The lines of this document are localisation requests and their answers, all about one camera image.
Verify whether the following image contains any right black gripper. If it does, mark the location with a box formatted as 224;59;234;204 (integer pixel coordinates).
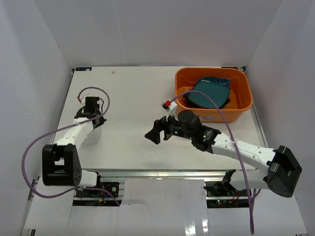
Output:
145;109;194;144

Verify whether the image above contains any teal square plate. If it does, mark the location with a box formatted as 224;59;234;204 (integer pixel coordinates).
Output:
188;81;230;102

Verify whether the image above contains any dark blue shell plate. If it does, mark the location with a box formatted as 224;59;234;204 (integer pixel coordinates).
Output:
201;76;231;87

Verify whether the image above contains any black and amber square plate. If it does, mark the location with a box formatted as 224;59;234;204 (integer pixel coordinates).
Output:
183;94;231;109

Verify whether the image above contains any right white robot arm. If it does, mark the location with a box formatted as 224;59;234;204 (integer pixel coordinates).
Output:
145;110;302;198

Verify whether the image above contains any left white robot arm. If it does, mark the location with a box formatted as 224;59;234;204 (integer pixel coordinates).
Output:
42;96;106;196

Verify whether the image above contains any orange plastic bin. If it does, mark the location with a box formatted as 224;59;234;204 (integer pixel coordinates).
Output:
175;67;253;123

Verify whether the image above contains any blue table label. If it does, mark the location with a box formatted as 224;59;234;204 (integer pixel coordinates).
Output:
75;67;92;71

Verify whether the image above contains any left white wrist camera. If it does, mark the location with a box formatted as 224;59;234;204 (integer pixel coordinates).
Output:
77;94;91;106

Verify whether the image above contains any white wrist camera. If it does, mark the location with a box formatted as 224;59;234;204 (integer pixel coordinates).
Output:
77;94;91;106
161;100;177;120

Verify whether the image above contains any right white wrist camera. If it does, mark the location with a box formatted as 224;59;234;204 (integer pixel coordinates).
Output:
161;100;177;120

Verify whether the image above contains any aluminium table front rail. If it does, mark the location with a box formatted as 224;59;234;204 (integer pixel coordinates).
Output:
93;169;261;178

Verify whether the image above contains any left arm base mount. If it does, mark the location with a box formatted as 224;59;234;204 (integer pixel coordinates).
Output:
73;182;122;207

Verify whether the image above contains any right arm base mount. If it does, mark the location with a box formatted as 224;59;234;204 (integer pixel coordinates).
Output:
204;170;247;199

